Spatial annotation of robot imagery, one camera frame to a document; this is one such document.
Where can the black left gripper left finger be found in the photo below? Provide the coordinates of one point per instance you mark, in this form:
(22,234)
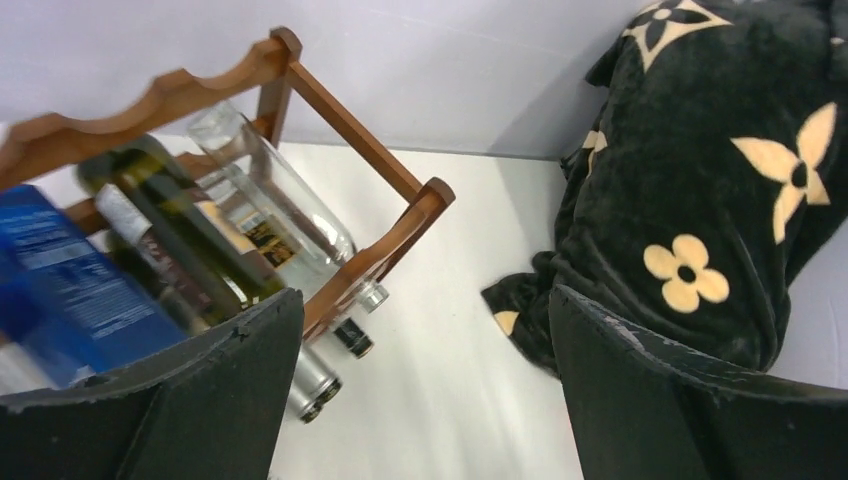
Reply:
(210,407)

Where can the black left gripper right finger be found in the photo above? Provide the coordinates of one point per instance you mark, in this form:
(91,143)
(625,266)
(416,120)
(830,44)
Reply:
(642,406)

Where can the blue square glass bottle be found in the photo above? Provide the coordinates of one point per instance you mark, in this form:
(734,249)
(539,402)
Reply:
(64,303)

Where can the clear round glass bottle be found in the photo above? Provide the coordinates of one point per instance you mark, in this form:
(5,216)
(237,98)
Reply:
(258,168)

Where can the clear square bottle black cap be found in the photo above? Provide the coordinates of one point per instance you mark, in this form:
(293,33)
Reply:
(290,259)

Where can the brown wooden wine rack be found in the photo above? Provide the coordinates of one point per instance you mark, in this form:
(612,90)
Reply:
(407,206)

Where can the black floral blanket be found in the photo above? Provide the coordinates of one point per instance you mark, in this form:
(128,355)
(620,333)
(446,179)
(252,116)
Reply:
(714,171)

